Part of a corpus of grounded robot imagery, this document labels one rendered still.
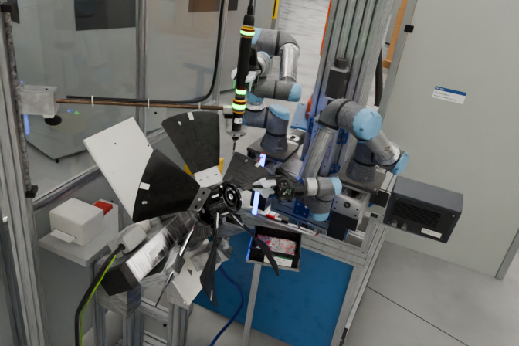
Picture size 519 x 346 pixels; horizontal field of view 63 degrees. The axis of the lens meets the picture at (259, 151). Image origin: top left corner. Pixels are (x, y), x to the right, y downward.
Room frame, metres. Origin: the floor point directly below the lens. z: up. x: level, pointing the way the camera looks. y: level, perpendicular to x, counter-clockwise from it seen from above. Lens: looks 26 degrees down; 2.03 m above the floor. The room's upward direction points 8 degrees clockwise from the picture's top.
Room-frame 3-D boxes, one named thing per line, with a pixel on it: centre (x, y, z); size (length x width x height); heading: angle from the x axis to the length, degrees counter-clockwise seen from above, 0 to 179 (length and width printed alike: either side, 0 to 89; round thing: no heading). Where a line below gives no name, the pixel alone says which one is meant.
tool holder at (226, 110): (1.36, 0.10, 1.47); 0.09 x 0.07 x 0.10; 106
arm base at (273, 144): (2.11, -0.07, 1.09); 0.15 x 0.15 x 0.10
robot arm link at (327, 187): (1.51, -0.29, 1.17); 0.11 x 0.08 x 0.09; 108
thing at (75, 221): (1.37, 0.70, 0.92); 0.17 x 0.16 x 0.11; 71
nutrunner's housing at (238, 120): (1.36, 0.09, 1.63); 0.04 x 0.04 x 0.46
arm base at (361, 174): (1.92, -0.53, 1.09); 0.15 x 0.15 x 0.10
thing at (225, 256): (1.33, 0.10, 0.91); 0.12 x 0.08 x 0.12; 71
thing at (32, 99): (1.19, 0.69, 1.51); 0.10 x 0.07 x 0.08; 106
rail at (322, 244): (1.67, -0.12, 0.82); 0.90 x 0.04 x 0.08; 71
